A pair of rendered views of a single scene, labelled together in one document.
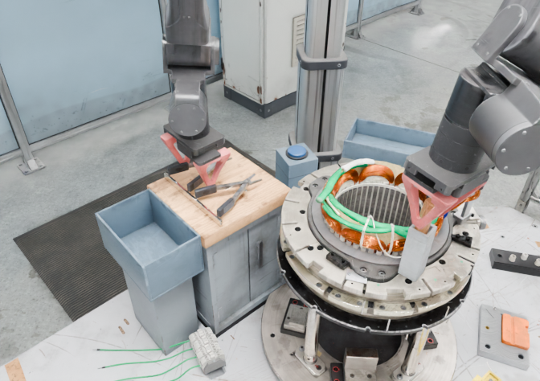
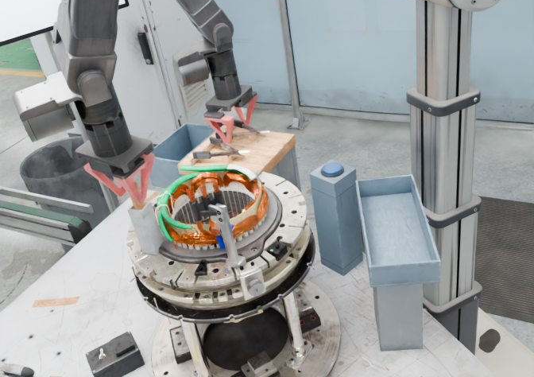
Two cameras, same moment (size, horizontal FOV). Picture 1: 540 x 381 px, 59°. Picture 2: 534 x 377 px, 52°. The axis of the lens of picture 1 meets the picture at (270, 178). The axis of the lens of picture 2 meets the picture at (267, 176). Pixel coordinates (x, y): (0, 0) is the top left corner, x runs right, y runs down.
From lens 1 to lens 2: 110 cm
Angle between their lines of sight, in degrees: 61
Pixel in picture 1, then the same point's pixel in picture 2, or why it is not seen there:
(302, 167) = (320, 183)
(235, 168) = (266, 146)
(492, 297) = not seen: outside the picture
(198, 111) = (179, 70)
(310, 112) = (413, 153)
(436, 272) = (157, 262)
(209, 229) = (187, 162)
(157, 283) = (154, 175)
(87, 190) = not seen: hidden behind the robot
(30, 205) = not seen: hidden behind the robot
